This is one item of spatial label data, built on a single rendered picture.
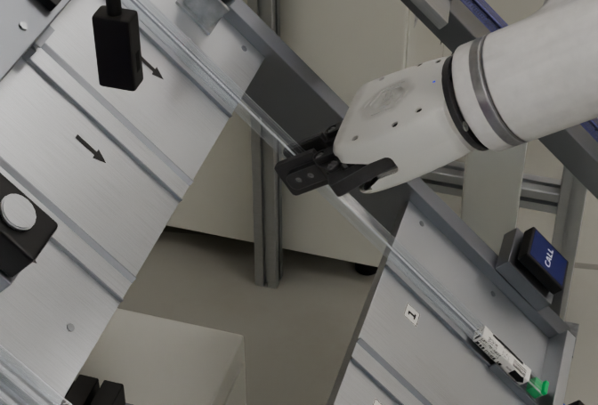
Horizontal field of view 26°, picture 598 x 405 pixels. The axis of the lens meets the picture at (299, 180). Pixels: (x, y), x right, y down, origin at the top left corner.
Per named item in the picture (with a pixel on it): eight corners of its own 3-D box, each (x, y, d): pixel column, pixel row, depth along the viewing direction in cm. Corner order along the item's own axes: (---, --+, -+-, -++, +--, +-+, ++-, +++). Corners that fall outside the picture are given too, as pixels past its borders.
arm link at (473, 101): (493, 10, 96) (458, 24, 98) (471, 72, 90) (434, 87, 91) (545, 97, 99) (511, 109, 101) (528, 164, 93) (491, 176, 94)
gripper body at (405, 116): (472, 21, 98) (351, 72, 104) (445, 94, 90) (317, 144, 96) (520, 98, 101) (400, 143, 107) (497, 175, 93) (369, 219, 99)
